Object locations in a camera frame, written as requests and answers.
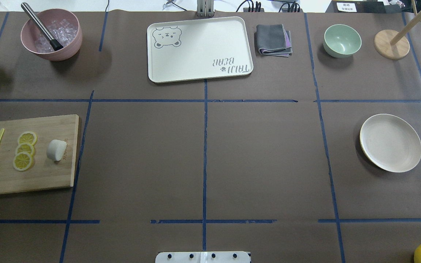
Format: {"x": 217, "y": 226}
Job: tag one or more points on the mint green bowl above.
{"x": 341, "y": 41}

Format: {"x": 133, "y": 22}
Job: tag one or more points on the steel black-tipped muddler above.
{"x": 55, "y": 44}

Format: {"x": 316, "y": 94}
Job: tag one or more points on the pink bowl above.
{"x": 63, "y": 25}

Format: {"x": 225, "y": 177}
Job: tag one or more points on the lemon slice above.
{"x": 27, "y": 137}
{"x": 22, "y": 161}
{"x": 25, "y": 147}

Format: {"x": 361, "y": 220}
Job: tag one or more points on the bamboo cutting board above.
{"x": 44, "y": 173}

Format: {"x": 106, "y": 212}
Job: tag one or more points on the folded grey cloth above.
{"x": 273, "y": 40}

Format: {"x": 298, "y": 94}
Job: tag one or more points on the beige round plate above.
{"x": 390, "y": 143}

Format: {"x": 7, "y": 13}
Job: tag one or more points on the bottom lemon slice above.
{"x": 22, "y": 161}

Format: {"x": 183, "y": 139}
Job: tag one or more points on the white bear serving tray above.
{"x": 198, "y": 49}

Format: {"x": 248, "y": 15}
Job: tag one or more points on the top lemon slice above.
{"x": 27, "y": 137}

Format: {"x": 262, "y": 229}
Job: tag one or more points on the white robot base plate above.
{"x": 204, "y": 257}

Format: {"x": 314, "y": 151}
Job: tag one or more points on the wooden stand with round base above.
{"x": 392, "y": 44}

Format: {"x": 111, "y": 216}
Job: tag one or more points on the middle lemon slice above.
{"x": 25, "y": 147}

